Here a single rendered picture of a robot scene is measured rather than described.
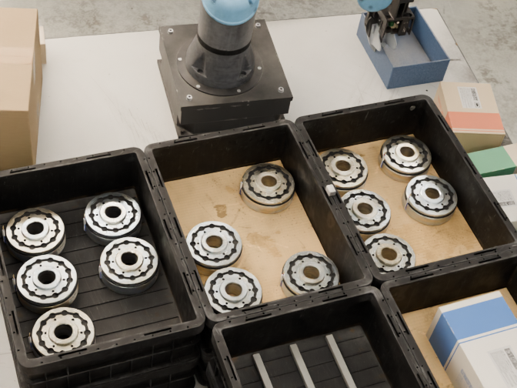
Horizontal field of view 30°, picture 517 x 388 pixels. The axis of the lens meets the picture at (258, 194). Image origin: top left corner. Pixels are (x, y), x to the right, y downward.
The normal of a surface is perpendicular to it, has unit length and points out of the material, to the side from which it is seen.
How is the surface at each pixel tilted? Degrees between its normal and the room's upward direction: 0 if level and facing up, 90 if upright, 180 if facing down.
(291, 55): 0
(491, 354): 0
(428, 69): 90
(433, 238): 0
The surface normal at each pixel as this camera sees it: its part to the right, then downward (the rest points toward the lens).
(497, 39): 0.11, -0.64
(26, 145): 0.08, 0.77
